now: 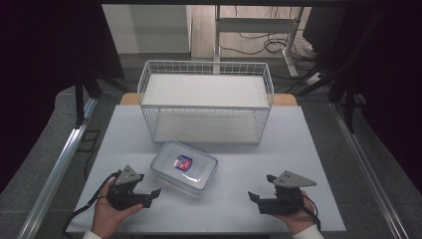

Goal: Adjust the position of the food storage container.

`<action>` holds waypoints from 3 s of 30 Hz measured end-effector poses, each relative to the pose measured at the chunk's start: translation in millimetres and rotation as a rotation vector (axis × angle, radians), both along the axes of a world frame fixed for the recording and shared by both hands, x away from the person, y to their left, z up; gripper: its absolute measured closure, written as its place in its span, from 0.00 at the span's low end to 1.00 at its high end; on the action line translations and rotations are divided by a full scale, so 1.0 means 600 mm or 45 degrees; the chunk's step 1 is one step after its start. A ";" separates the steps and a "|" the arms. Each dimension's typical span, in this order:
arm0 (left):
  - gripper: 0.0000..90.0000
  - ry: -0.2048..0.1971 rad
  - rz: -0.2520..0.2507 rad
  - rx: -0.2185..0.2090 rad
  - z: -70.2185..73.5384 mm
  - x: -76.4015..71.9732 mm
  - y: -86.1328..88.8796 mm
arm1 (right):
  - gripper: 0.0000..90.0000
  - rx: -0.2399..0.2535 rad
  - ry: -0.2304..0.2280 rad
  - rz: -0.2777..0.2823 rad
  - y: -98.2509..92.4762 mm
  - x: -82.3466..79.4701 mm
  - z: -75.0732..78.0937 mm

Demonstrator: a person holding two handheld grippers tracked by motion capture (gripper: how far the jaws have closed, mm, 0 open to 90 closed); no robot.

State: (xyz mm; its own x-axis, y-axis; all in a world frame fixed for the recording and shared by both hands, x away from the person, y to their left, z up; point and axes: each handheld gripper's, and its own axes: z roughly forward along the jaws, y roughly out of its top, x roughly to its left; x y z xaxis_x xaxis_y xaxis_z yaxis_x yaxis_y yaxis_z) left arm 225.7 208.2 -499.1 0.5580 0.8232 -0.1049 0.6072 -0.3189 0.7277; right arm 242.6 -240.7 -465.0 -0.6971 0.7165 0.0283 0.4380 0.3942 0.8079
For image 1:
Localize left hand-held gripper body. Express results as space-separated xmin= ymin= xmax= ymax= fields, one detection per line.
xmin=106 ymin=164 xmax=147 ymax=211

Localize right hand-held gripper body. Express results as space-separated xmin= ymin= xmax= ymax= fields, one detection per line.
xmin=258 ymin=169 xmax=318 ymax=216

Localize clear plastic lidded container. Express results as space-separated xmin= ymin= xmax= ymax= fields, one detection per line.
xmin=149 ymin=140 xmax=219 ymax=197

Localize white wire rack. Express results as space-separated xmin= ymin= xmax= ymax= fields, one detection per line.
xmin=136 ymin=59 xmax=276 ymax=145

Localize person's right hand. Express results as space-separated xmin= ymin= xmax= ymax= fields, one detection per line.
xmin=272 ymin=189 xmax=320 ymax=235

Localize person's left hand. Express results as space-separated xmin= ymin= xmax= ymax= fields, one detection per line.
xmin=91 ymin=178 xmax=144 ymax=239

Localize black metal stand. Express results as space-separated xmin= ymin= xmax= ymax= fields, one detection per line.
xmin=295 ymin=63 xmax=366 ymax=134
xmin=73 ymin=66 xmax=130 ymax=130

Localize white power strip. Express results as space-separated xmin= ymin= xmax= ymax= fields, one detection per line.
xmin=306 ymin=73 xmax=324 ymax=87

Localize dark curtain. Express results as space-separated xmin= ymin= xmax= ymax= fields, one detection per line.
xmin=303 ymin=0 xmax=422 ymax=185
xmin=0 ymin=0 xmax=125 ymax=195

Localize white cabinet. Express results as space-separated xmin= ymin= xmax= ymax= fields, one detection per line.
xmin=101 ymin=4 xmax=193 ymax=55

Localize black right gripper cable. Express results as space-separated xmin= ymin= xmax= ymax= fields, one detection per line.
xmin=301 ymin=193 xmax=322 ymax=233

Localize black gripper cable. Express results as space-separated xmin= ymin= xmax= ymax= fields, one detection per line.
xmin=301 ymin=193 xmax=322 ymax=233
xmin=62 ymin=169 xmax=122 ymax=238

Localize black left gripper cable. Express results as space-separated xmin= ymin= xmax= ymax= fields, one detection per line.
xmin=62 ymin=169 xmax=122 ymax=238

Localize aluminium rail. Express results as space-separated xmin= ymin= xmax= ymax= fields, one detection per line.
xmin=16 ymin=98 xmax=99 ymax=239
xmin=329 ymin=101 xmax=411 ymax=239

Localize black floor cables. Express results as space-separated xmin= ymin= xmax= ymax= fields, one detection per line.
xmin=218 ymin=6 xmax=321 ymax=94

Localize white desk frame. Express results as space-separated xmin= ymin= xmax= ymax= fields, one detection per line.
xmin=213 ymin=4 xmax=306 ymax=78

